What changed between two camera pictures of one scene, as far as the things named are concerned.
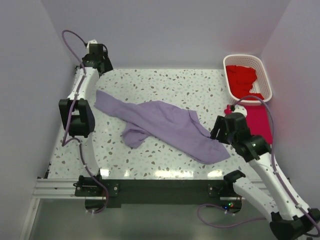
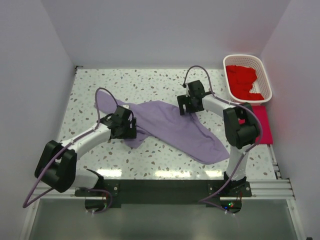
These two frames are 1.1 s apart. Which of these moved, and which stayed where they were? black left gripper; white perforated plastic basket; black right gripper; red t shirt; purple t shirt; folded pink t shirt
Moved: black left gripper; black right gripper
Stayed: purple t shirt; red t shirt; folded pink t shirt; white perforated plastic basket
